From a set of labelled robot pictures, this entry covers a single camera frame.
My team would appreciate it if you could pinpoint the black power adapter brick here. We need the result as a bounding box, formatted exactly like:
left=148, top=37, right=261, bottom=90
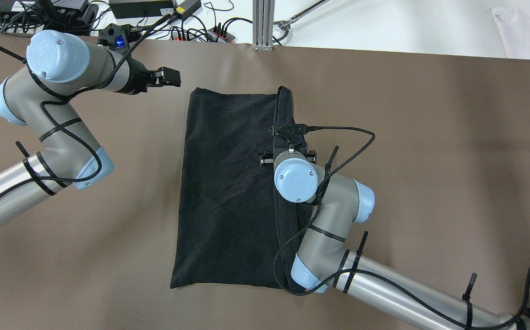
left=108, top=0, right=176, bottom=19

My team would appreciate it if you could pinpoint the grey power strip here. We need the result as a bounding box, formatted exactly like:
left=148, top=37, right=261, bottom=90
left=168, top=27, right=237, bottom=44

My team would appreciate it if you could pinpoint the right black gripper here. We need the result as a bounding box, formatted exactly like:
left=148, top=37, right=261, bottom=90
left=259, top=123, right=317, bottom=167

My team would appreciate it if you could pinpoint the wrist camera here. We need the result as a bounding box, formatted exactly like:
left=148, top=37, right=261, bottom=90
left=269, top=123, right=307, bottom=144
left=97, top=23, right=143, bottom=54

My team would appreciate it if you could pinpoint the black graphic t-shirt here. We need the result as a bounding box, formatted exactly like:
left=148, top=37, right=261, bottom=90
left=170, top=87, right=311, bottom=292

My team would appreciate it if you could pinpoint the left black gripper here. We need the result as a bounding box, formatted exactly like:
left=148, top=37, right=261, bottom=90
left=104, top=31, right=181, bottom=95

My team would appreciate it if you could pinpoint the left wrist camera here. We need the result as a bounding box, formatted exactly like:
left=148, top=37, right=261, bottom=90
left=97, top=23, right=143, bottom=54

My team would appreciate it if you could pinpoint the aluminium frame post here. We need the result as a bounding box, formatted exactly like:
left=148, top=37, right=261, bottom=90
left=252, top=0, right=275, bottom=52

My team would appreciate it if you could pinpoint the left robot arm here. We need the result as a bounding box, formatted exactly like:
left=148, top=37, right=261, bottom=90
left=0, top=30, right=181, bottom=227

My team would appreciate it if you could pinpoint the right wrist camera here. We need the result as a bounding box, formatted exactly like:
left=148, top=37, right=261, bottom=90
left=269, top=123, right=307, bottom=144

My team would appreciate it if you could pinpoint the white folded t-shirt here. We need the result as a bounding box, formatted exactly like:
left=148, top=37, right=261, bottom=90
left=491, top=6, right=530, bottom=59

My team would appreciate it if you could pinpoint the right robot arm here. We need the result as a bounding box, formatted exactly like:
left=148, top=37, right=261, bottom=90
left=268, top=123, right=530, bottom=330

